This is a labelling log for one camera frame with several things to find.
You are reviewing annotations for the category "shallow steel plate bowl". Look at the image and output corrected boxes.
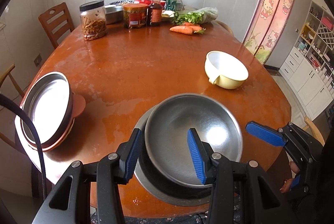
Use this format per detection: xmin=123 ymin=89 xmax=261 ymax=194
xmin=133 ymin=106 xmax=212 ymax=207

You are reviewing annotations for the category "deep steel bowl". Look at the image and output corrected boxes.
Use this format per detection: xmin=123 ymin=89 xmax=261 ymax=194
xmin=145 ymin=93 xmax=243 ymax=188

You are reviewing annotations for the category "large steel pan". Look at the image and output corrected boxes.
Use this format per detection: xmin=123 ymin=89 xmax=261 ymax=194
xmin=23 ymin=71 xmax=73 ymax=151

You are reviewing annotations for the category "right hand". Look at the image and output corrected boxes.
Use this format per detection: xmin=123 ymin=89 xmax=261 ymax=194
xmin=280 ymin=161 xmax=300 ymax=193

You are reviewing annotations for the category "right side wooden chair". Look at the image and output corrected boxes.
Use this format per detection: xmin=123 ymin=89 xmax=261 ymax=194
xmin=303 ymin=116 xmax=325 ymax=146

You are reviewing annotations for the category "yellow ceramic bowl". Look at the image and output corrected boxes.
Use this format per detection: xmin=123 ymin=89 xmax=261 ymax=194
xmin=204 ymin=51 xmax=249 ymax=89

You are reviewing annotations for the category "white display cabinet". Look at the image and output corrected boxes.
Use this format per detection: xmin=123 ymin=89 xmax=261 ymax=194
xmin=279 ymin=0 xmax=333 ymax=119

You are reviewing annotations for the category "far wooden chair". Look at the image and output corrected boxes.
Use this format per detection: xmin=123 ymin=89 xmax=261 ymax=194
xmin=212 ymin=20 xmax=234 ymax=37

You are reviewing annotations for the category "rear carrot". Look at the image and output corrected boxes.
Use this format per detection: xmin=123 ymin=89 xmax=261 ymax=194
xmin=183 ymin=22 xmax=205 ymax=34

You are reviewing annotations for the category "carrot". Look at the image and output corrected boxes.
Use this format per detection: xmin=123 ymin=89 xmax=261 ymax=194
xmin=183 ymin=22 xmax=205 ymax=34
xmin=169 ymin=25 xmax=194 ymax=35

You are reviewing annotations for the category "front carrot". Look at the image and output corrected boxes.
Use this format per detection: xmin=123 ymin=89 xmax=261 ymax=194
xmin=169 ymin=25 xmax=194 ymax=35

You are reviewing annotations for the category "hello kitty door curtain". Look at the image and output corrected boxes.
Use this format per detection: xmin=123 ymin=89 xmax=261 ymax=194
xmin=243 ymin=0 xmax=294 ymax=64

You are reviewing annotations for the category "bag of green vegetables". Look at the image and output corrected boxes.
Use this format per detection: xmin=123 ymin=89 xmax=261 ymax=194
xmin=173 ymin=7 xmax=218 ymax=25

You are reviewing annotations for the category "curved wooden armchair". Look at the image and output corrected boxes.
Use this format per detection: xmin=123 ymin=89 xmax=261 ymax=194
xmin=0 ymin=63 xmax=26 ymax=149

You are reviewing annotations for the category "dark sauce bottle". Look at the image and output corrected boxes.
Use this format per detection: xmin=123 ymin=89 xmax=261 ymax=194
xmin=148 ymin=0 xmax=163 ymax=26

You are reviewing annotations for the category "red lidded jar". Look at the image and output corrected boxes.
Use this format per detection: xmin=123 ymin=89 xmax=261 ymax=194
xmin=123 ymin=4 xmax=148 ymax=29

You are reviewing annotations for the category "wooden slat chair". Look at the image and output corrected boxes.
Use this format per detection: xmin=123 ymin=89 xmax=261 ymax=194
xmin=38 ymin=2 xmax=75 ymax=49

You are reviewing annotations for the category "clear jar black lid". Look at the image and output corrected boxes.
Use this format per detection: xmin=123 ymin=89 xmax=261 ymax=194
xmin=79 ymin=0 xmax=107 ymax=40

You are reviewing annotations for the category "small steel bowl background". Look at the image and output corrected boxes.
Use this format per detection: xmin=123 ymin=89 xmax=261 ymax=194
xmin=105 ymin=5 xmax=123 ymax=25

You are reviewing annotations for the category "patterned blue bowl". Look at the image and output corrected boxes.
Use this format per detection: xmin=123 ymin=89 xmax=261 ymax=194
xmin=109 ymin=0 xmax=131 ymax=6

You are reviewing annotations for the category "black cable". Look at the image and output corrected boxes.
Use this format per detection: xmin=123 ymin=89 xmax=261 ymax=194
xmin=0 ymin=94 xmax=48 ymax=201

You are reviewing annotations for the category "low wall socket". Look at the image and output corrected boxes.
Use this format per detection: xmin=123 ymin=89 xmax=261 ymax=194
xmin=33 ymin=54 xmax=42 ymax=67

